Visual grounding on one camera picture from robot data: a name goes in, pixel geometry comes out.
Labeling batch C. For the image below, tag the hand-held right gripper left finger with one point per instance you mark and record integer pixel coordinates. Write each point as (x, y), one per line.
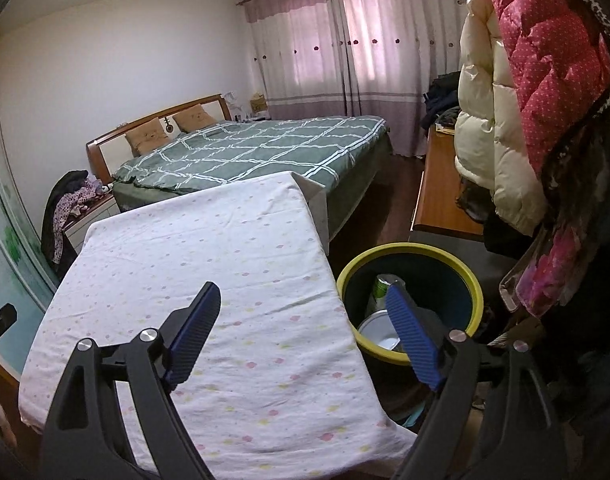
(195, 335)

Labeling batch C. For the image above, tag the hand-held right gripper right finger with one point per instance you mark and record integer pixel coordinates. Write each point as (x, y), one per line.
(415, 340)

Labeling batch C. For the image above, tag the white yogurt tub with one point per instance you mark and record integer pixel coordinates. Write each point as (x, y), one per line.
(377, 332)

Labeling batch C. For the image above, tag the white bottle green label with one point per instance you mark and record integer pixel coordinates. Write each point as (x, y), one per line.
(382, 287)

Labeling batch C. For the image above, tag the dark bin yellow rim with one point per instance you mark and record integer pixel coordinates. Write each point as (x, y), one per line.
(450, 280)

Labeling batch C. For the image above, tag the glass wardrobe sliding door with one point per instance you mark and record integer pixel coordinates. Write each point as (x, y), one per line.
(5, 235)

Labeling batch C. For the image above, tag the dark jacket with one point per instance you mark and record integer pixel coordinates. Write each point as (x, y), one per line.
(50, 210)

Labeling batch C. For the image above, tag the white nightstand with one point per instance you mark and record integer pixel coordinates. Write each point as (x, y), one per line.
(85, 215)

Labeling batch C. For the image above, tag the dark hanging cloth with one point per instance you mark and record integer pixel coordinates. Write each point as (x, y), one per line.
(472, 200)

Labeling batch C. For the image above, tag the wooden desk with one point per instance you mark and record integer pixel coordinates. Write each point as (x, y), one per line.
(440, 190)

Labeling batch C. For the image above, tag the pink floral cloth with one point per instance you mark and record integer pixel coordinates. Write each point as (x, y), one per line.
(550, 260)

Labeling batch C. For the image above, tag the green plaid duvet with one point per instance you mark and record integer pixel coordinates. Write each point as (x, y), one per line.
(260, 150)

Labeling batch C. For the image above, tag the tan bear pillow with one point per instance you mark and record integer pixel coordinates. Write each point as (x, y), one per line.
(195, 117)
(147, 135)

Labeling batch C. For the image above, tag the wooden bed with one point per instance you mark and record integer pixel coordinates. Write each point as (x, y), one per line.
(105, 142)

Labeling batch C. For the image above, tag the cream puffer jacket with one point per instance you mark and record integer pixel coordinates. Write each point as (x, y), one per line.
(485, 135)

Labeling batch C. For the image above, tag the tan woven basket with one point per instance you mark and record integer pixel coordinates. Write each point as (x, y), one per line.
(258, 103)

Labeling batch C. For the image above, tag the dark clothes pile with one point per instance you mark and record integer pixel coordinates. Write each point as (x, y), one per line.
(440, 97)

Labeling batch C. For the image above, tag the pink white curtain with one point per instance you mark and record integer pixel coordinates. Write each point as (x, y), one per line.
(295, 60)
(400, 60)

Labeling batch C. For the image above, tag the red quilted jacket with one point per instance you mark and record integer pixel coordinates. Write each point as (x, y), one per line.
(550, 60)

